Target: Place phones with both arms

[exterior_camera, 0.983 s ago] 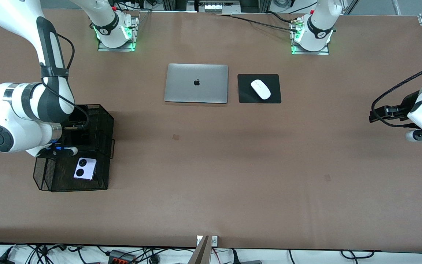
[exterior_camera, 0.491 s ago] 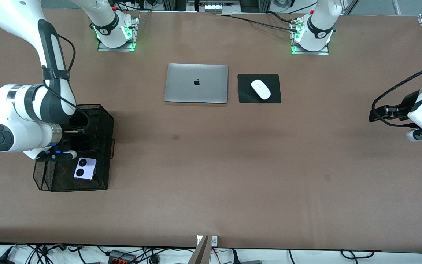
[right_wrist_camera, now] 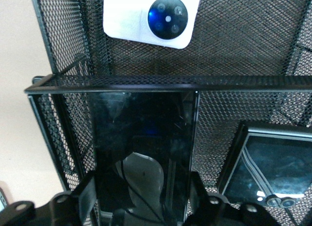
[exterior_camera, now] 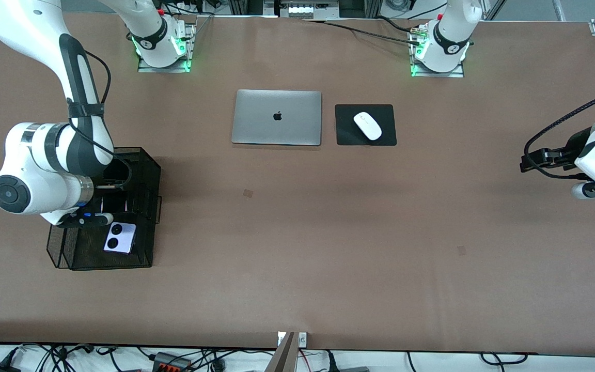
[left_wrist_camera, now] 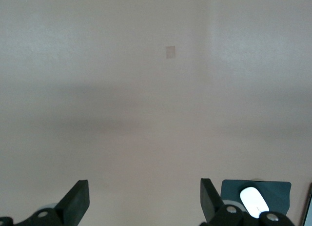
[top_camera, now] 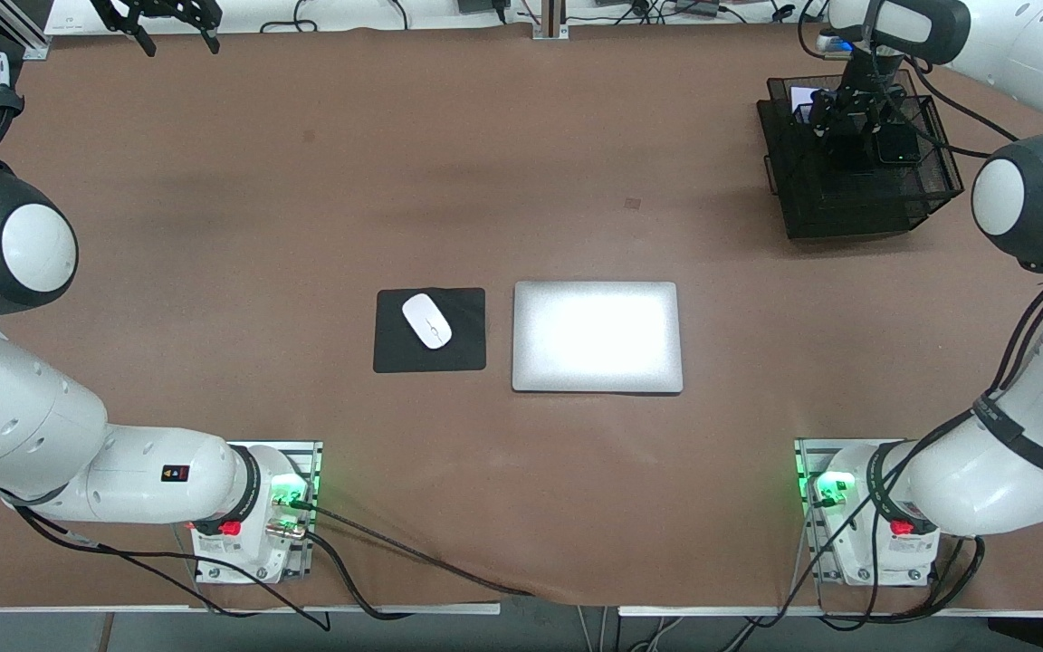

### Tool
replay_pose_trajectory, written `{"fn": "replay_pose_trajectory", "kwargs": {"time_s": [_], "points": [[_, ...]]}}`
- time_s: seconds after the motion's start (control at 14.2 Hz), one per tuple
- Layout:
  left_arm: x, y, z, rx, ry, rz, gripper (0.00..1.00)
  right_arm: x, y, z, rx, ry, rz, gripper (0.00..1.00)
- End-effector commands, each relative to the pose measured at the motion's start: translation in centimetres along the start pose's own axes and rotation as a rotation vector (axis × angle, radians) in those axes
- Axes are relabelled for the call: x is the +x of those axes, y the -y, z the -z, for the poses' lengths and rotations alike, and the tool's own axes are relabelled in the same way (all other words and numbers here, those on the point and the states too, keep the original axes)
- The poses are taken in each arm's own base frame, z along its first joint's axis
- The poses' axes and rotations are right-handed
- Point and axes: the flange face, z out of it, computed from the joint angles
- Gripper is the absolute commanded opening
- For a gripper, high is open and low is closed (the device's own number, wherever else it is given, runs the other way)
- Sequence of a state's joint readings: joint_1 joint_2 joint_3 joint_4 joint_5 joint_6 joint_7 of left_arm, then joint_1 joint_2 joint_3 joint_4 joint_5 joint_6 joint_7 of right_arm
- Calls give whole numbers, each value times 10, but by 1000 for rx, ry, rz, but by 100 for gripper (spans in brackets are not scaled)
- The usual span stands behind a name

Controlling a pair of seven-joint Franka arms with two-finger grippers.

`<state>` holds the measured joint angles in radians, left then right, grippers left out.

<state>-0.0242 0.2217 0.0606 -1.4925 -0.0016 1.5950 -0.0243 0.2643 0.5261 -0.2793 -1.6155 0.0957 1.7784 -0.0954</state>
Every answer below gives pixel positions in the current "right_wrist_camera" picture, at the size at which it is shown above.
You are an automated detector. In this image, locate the lilac flip phone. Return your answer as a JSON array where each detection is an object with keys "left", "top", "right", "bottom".
[{"left": 102, "top": 0, "right": 203, "bottom": 50}]

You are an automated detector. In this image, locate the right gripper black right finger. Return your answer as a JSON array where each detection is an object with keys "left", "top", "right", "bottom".
[{"left": 184, "top": 171, "right": 276, "bottom": 226}]

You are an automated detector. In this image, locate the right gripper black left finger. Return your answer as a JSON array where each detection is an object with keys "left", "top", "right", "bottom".
[{"left": 9, "top": 171, "right": 98, "bottom": 226}]

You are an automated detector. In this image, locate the black mesh two-tier tray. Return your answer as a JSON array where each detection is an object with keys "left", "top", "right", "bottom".
[{"left": 23, "top": 0, "right": 312, "bottom": 226}]

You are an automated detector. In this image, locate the long black slab phone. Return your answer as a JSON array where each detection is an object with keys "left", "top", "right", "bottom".
[{"left": 88, "top": 90, "right": 200, "bottom": 224}]

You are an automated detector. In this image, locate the black flip phone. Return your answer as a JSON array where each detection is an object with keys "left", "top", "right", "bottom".
[{"left": 216, "top": 120, "right": 312, "bottom": 207}]

